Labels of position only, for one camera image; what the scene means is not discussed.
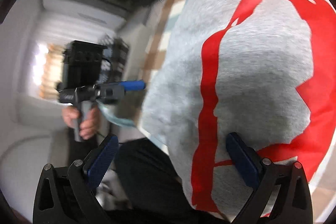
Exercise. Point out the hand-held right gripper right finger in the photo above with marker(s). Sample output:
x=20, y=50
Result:
x=244, y=161

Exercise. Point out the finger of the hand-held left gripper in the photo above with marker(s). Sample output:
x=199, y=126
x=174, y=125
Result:
x=134, y=85

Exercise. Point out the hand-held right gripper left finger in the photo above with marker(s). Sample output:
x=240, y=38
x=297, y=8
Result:
x=102, y=158

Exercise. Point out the grey hoodie with red print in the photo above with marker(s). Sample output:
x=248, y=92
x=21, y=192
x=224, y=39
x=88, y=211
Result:
x=262, y=69

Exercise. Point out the person's left hand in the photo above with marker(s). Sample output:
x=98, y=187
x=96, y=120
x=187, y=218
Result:
x=88, y=124

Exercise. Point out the beige curtain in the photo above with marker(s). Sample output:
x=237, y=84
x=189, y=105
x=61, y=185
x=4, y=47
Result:
x=47, y=74

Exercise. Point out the person's black pants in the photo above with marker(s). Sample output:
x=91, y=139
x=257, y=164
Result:
x=147, y=179

